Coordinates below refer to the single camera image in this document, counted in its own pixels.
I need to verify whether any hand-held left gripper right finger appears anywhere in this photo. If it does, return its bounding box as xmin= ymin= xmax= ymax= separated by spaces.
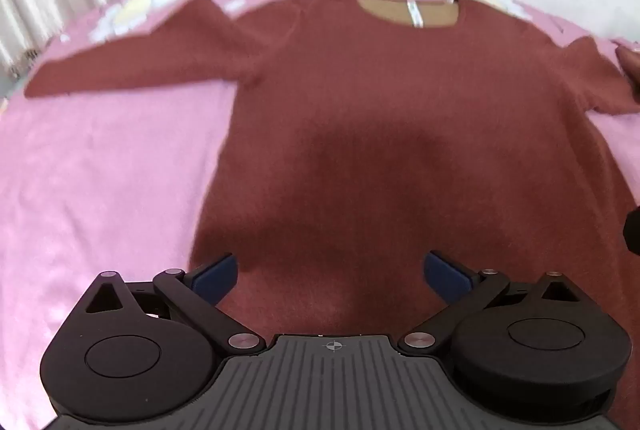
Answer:
xmin=399 ymin=251 xmax=593 ymax=355

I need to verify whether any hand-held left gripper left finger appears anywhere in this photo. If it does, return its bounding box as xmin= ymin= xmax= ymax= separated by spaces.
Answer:
xmin=75 ymin=253 xmax=267 ymax=356

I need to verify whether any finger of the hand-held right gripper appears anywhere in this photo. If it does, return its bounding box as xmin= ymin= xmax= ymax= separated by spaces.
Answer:
xmin=624 ymin=206 xmax=640 ymax=256

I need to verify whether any reddish-brown knit sweater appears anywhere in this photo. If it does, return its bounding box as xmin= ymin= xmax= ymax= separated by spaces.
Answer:
xmin=25 ymin=0 xmax=640 ymax=341

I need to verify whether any pink printed bedsheet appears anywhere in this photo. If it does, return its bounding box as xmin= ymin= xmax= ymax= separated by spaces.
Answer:
xmin=0 ymin=0 xmax=640 ymax=430

